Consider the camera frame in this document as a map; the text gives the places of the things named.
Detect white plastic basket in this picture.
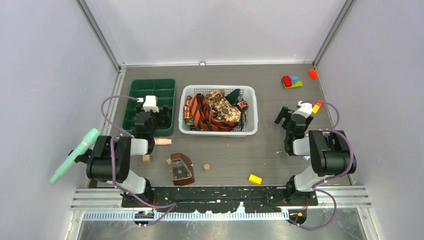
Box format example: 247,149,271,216
178,85,259,137

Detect orange navy striped tie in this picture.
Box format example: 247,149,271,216
189,93,241,132

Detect brown wooden metronome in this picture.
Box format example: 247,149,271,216
170,153,195,186

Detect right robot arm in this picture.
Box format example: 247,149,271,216
274,103,357,205

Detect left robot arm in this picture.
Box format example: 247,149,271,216
74,105,172,207

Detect wooden cylinder peg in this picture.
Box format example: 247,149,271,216
154,138,172,146

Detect orange yellow toy brick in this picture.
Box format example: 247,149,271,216
312,99,323,114

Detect small wooden cube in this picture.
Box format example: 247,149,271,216
142,154,152,162

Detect green compartment tray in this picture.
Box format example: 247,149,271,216
122,78,177,137

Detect stacked lego bricks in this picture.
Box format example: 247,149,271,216
281,75,303,89

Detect red toy brick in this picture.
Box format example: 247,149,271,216
308,69,319,80

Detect mint green microphone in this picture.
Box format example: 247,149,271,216
49,128,101,184

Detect dark green tie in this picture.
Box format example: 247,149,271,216
225,88,243,105

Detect floral patterned tie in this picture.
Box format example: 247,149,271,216
205,89,249,124

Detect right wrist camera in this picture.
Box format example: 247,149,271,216
294,101,313,118

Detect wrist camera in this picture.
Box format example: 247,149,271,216
137,95,160,113
294,101,313,118

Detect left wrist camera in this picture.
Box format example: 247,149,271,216
137,95,160,113

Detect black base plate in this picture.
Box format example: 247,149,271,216
139,186,318,214

